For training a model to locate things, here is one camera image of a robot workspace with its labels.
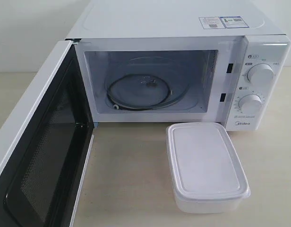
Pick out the white warning label sticker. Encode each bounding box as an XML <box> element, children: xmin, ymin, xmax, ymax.
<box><xmin>199</xmin><ymin>17</ymin><xmax>225</xmax><ymax>29</ymax></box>

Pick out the upper white power knob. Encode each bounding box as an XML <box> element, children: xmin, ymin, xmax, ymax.
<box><xmin>247</xmin><ymin>63</ymin><xmax>274</xmax><ymax>87</ymax></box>

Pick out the white plastic lidded container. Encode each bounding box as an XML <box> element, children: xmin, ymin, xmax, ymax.
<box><xmin>166</xmin><ymin>122</ymin><xmax>250</xmax><ymax>214</ymax></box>

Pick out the white Midea microwave body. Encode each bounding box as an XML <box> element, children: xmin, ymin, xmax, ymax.
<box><xmin>66</xmin><ymin>0</ymin><xmax>291</xmax><ymax>131</ymax></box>

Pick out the lower white timer knob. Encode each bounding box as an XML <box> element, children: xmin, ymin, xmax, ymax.
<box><xmin>238</xmin><ymin>94</ymin><xmax>263</xmax><ymax>114</ymax></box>

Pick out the blue energy label sticker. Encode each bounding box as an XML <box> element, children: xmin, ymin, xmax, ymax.
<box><xmin>219</xmin><ymin>16</ymin><xmax>249</xmax><ymax>29</ymax></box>

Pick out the glass turntable plate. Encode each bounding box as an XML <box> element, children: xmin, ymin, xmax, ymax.
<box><xmin>106</xmin><ymin>56</ymin><xmax>192</xmax><ymax>111</ymax></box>

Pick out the black turntable roller ring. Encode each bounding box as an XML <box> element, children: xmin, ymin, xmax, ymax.
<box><xmin>108</xmin><ymin>76</ymin><xmax>175</xmax><ymax>111</ymax></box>

